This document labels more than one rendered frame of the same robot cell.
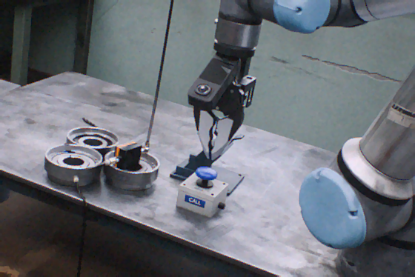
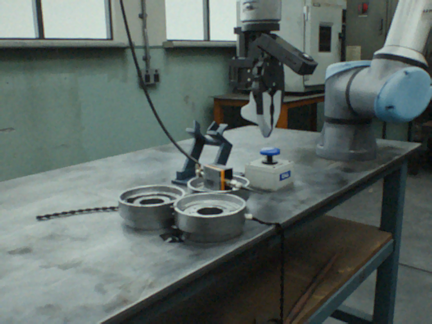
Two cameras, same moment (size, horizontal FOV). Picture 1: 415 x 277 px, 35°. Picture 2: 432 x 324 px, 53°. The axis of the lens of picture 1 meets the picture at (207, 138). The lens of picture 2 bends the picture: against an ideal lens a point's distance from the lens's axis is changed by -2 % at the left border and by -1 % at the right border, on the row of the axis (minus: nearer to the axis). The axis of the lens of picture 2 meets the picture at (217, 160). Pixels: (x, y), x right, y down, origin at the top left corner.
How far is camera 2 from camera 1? 1.22 m
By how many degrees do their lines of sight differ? 66
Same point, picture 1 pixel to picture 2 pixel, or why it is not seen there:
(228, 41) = (278, 16)
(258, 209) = not seen: hidden behind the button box
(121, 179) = (245, 197)
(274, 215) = not seen: hidden behind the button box
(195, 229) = (315, 189)
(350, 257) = (353, 147)
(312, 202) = (404, 96)
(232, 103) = (281, 74)
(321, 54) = not seen: outside the picture
